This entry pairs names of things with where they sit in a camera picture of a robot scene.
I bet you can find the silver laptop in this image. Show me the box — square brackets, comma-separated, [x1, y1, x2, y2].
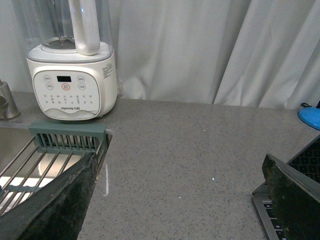
[252, 137, 320, 240]

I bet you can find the blue desk lamp base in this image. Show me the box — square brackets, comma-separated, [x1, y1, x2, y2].
[298, 106, 320, 130]

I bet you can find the white Joyoung blender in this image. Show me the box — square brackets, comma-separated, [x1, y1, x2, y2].
[26, 0, 118, 121]

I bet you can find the stainless steel sink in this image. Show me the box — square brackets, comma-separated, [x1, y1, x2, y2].
[0, 121, 111, 216]

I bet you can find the green sink drying rack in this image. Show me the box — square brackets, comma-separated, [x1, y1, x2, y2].
[0, 119, 113, 216]

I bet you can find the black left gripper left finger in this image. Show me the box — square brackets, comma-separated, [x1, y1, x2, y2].
[0, 152, 98, 240]

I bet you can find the steel sink faucet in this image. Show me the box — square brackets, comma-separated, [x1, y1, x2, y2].
[0, 81, 21, 121]

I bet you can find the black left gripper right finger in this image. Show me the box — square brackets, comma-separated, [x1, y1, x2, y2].
[262, 154, 320, 240]

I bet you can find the white curtain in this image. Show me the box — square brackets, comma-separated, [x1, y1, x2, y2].
[0, 0, 320, 111]

